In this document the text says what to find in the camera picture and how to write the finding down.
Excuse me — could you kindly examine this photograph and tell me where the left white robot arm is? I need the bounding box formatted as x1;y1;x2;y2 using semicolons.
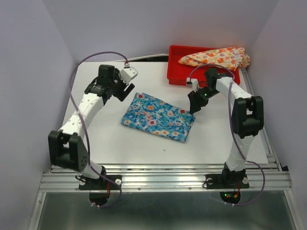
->
48;64;138;189

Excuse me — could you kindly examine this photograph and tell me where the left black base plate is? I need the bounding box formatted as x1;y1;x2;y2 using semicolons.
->
75;174;122;191

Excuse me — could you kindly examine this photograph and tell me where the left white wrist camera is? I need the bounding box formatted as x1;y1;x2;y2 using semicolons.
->
120;67;138;84

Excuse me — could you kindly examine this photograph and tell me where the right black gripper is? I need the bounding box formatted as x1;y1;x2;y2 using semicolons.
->
188;86;219;114

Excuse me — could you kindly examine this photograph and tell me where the blue floral skirt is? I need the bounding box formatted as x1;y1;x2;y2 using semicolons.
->
121;92;195;143

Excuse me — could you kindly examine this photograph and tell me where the purple cable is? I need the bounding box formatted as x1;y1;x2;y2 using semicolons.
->
69;51;131;209
187;63;266;208

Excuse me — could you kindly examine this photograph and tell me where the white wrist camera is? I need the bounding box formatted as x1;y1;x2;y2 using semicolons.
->
186;77;200;92
120;67;138;84

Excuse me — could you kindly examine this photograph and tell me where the aluminium rail frame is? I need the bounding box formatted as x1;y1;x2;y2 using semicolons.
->
28;69;298;230

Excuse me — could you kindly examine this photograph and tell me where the red plastic tray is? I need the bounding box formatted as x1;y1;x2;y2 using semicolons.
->
167;45;241;86

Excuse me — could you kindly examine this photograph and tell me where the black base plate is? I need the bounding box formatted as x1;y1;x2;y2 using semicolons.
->
202;174;250;190
75;174;122;191

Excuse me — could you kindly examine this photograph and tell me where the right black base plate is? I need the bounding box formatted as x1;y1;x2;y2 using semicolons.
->
202;174;250;190

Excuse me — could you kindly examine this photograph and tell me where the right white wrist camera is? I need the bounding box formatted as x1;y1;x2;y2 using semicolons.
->
186;77;200;92

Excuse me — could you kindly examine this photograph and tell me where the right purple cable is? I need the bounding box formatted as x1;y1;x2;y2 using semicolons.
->
187;63;266;208

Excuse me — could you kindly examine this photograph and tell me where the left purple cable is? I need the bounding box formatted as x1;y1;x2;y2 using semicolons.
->
69;51;131;209

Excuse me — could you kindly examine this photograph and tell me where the white cable strip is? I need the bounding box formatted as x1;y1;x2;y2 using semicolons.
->
128;54;169;62

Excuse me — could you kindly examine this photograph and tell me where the orange floral skirt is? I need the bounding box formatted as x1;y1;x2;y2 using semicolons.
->
178;47;250;71

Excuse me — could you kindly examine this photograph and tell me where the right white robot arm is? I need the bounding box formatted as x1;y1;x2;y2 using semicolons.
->
186;67;264;189

